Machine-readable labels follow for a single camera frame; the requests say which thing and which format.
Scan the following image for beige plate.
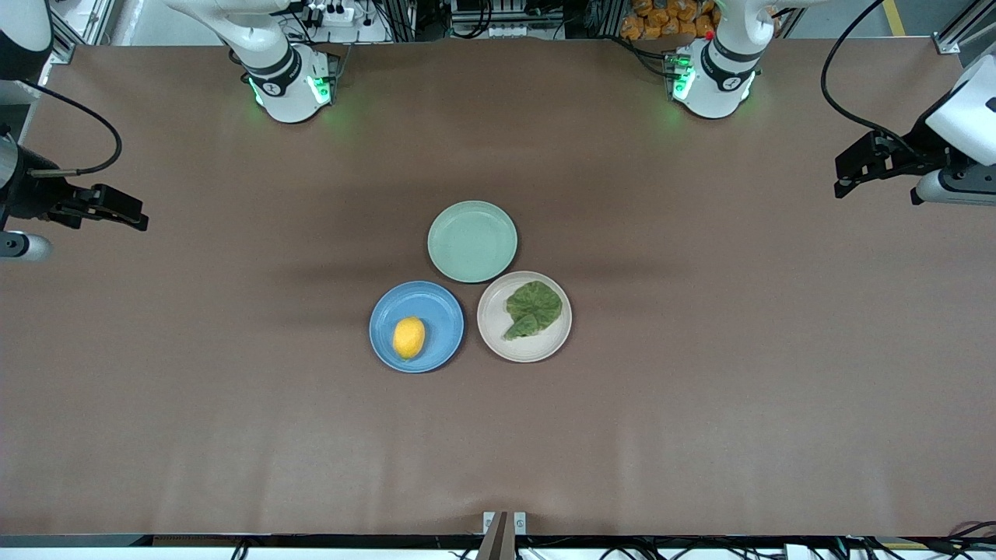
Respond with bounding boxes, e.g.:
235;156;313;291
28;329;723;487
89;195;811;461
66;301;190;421
477;271;573;364

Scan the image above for white power strip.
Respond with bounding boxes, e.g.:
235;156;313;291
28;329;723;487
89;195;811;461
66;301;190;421
306;2;356;29

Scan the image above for green lettuce leaf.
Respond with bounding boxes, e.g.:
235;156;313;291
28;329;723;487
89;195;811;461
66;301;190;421
503;280;563;341

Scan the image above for yellow lemon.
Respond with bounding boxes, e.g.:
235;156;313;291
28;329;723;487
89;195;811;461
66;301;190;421
392;316;427;361

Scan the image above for blue plate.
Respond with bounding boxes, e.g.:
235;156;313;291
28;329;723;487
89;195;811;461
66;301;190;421
370;281;465;374

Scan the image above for metal mount bracket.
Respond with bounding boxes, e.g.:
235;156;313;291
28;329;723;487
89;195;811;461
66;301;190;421
476;510;528;560

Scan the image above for orange snack bags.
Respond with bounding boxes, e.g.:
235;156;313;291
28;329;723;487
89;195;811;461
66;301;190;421
620;0;718;42

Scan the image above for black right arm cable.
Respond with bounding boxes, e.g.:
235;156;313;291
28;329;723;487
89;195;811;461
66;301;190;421
14;78;124;178

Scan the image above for aluminium frame profile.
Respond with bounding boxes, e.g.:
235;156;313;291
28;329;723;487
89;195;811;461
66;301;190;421
48;0;119;68
932;0;996;57

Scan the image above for pale green plate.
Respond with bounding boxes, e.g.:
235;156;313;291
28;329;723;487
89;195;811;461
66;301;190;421
427;201;519;284

